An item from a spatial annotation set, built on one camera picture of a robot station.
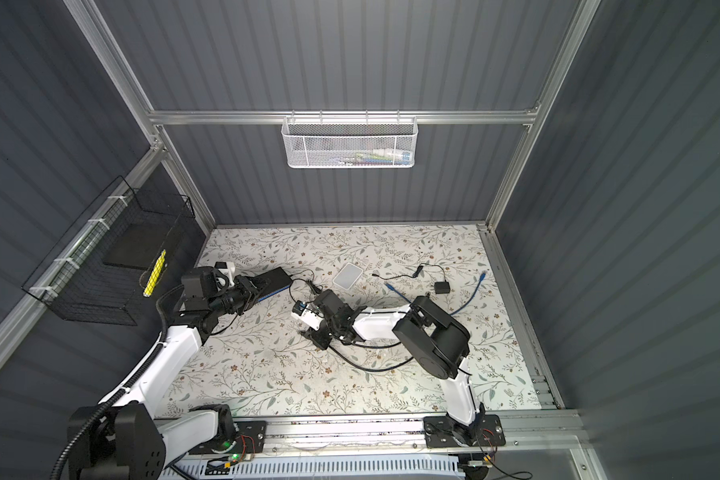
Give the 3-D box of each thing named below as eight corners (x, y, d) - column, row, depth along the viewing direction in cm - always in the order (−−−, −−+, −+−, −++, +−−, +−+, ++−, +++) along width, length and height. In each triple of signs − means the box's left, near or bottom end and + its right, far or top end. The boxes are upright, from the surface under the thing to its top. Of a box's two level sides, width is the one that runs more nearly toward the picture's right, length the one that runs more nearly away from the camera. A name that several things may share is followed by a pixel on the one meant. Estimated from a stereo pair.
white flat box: (333, 282, 106) (332, 279, 104) (347, 264, 111) (347, 260, 109) (349, 291, 103) (349, 287, 102) (363, 272, 109) (363, 268, 107)
